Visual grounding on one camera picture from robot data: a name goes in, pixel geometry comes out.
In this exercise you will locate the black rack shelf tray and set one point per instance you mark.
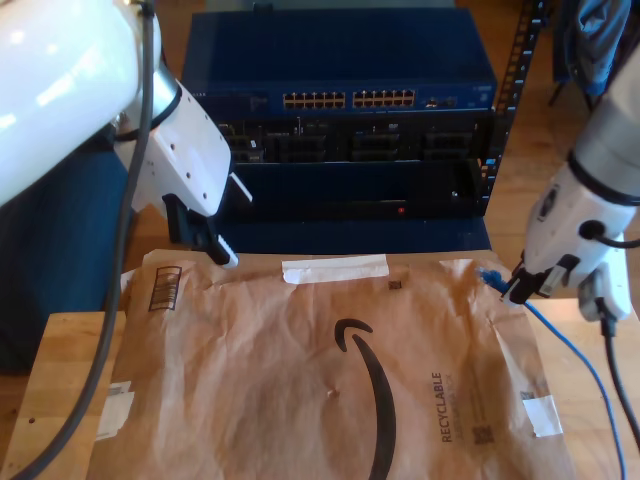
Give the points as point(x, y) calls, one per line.
point(325, 210)

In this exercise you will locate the blue flat metal box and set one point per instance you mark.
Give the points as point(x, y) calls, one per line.
point(340, 237)

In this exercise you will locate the long white tape strip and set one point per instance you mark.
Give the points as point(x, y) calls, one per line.
point(340, 269)

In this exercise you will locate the brown paper mailer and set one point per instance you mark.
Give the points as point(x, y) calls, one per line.
point(250, 375)

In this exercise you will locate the short white tape piece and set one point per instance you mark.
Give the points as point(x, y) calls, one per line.
point(542, 415)

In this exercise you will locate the dark metal chair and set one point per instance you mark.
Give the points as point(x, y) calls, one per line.
point(556, 94)

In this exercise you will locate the black rack server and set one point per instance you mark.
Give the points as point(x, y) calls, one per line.
point(340, 140)

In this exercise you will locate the blue sofa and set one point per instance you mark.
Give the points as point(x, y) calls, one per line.
point(50, 275)

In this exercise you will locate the white printed label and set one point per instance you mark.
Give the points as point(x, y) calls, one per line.
point(115, 410)

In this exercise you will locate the blue denim jacket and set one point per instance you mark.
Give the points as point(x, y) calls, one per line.
point(595, 40)

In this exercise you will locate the black server rack frame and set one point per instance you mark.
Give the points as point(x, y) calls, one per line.
point(520, 60)

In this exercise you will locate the blue network switch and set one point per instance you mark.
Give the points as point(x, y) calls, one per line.
point(335, 50)

